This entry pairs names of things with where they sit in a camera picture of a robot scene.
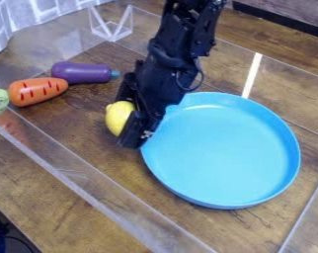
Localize clear acrylic stand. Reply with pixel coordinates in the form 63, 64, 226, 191
88, 5, 133, 42

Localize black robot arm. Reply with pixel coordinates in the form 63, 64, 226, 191
116, 0, 227, 149

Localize white patterned curtain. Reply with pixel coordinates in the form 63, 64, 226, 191
0, 0, 108, 52

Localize yellow toy lemon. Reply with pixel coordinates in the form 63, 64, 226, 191
105, 101, 135, 136

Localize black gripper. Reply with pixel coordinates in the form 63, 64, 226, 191
116, 49, 203, 149

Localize blue round tray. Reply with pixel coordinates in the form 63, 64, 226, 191
142, 92, 300, 210

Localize purple toy eggplant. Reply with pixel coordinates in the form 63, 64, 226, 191
52, 61, 120, 84

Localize orange toy carrot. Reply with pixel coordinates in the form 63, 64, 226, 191
0, 77, 68, 113

